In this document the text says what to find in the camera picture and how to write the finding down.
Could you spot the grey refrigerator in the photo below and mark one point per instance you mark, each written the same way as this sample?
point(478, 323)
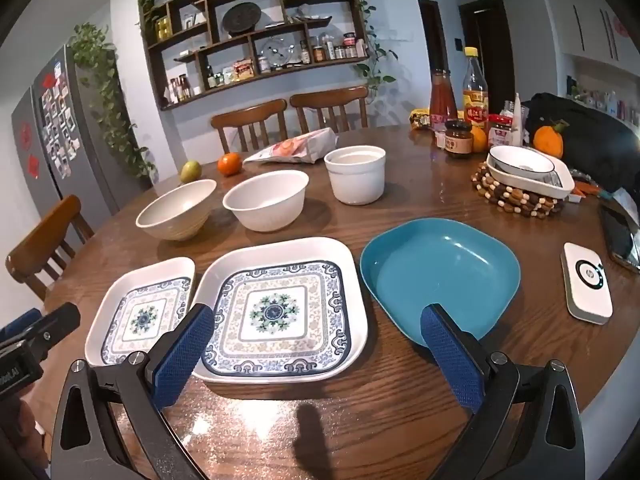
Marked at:
point(90, 160)

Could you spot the cream flared bowl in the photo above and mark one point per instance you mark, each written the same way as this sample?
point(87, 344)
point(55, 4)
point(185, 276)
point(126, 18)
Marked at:
point(172, 210)

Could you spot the red sauce bottle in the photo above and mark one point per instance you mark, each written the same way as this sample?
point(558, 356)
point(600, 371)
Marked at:
point(443, 105)

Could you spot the white squeeze tube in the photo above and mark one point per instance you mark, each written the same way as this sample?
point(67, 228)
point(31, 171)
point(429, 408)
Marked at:
point(516, 120)

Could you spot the white straight-sided bowl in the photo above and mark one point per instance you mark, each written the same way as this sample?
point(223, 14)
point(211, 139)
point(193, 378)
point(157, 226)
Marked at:
point(356, 180)

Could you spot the orange fruit with leaf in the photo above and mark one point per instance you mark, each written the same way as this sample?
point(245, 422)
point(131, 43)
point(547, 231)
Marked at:
point(547, 142)

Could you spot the yellow cap vinegar bottle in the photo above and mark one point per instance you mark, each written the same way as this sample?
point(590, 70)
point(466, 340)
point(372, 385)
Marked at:
point(475, 100)

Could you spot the black smartphone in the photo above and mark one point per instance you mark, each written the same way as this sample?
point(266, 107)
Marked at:
point(620, 240)

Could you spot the white round bowl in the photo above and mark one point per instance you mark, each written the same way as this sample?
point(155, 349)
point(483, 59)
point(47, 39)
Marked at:
point(265, 205)

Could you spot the yellow snack packet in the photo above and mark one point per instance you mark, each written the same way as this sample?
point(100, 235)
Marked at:
point(420, 119)

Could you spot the dark round display plate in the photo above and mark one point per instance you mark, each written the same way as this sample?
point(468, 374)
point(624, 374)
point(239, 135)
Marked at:
point(241, 20)

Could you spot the wooden bead trivet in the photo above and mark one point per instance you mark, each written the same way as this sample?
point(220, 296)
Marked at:
point(515, 204)

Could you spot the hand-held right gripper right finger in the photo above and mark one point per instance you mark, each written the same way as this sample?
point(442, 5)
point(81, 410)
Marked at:
point(450, 355)

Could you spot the dark wooden door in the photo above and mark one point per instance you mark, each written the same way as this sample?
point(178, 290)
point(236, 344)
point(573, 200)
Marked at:
point(492, 50)

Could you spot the large patterned square plate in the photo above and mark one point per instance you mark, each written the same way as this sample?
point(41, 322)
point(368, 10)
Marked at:
point(272, 312)

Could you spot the white pocket device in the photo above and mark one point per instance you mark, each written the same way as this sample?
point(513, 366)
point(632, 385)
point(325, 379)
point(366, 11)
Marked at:
point(586, 282)

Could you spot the green pear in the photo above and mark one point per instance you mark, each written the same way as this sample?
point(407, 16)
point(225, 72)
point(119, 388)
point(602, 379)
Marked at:
point(190, 172)

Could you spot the round glass plate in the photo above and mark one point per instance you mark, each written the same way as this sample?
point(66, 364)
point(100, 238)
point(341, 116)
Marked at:
point(278, 54)

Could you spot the small orange fruit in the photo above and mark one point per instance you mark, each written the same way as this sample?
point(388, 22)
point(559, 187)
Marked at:
point(479, 141)

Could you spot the red lid sauce jar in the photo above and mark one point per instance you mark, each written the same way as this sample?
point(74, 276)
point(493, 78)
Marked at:
point(499, 132)

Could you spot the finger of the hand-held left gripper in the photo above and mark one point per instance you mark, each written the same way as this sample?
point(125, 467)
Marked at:
point(52, 327)

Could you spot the wooden chair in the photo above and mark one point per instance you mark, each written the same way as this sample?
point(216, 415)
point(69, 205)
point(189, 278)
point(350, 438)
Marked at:
point(330, 102)
point(250, 120)
point(47, 245)

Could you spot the white rectangular dish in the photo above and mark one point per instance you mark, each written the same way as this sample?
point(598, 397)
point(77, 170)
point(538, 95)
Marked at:
point(545, 185)

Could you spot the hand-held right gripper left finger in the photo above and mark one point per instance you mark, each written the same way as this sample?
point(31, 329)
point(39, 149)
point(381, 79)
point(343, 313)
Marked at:
point(182, 355)

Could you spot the wooden wall shelf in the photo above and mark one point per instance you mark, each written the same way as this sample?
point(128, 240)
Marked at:
point(212, 20)

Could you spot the blue rimmed white dish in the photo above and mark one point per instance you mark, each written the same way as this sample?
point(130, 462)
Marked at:
point(520, 159)

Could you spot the trailing green plant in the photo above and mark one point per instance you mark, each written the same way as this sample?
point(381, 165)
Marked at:
point(367, 20)
point(107, 85)

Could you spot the teal square plate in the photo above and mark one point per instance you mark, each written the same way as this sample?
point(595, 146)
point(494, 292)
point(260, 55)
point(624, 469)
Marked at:
point(440, 270)

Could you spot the black bag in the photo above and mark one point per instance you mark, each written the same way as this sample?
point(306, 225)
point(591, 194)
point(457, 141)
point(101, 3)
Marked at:
point(595, 140)

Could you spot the white snack bag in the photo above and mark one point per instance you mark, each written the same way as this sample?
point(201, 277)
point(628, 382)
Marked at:
point(295, 149)

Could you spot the small patterned square plate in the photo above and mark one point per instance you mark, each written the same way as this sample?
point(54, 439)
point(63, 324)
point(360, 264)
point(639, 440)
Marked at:
point(142, 320)

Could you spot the orange tangerine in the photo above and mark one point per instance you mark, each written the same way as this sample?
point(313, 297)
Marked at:
point(229, 164)

